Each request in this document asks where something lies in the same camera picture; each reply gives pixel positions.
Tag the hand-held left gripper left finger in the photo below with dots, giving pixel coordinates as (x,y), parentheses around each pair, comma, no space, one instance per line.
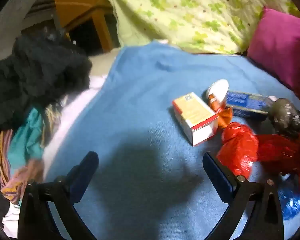
(83,175)

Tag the red mesh basket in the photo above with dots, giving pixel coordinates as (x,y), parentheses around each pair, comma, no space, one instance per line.
(282,152)

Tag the blue blanket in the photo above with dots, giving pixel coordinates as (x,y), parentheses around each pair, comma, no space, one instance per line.
(140,105)

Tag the blue plastic bag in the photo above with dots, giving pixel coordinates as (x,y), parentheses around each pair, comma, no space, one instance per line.
(292,205)

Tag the striped cloth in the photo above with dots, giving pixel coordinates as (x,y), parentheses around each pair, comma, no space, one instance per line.
(15,185)

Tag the blue carton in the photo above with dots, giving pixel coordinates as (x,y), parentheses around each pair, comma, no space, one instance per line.
(245,102)

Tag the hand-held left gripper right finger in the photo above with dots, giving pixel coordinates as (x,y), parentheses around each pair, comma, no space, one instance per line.
(218,175)

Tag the black cloth pile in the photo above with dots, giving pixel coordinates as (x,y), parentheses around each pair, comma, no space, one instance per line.
(35,75)

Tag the red plastic bag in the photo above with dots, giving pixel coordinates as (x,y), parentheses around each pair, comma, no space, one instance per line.
(237,145)

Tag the white sheet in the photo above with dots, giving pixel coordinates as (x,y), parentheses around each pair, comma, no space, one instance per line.
(72,110)

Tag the teal cloth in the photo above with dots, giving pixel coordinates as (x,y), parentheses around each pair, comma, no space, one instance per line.
(27,135)

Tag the orange-brown wooden cabinet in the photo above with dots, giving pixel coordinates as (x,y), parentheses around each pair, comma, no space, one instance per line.
(75,2)

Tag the green floral quilt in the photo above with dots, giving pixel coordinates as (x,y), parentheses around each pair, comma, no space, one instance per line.
(190,12)

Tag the magenta pillow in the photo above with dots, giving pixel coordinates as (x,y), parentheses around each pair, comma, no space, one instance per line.
(282,45)

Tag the orange white carton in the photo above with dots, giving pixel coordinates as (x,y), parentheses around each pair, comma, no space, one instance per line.
(195,112)

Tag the grey wad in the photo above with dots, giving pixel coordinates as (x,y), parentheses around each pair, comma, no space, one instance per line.
(283,115)

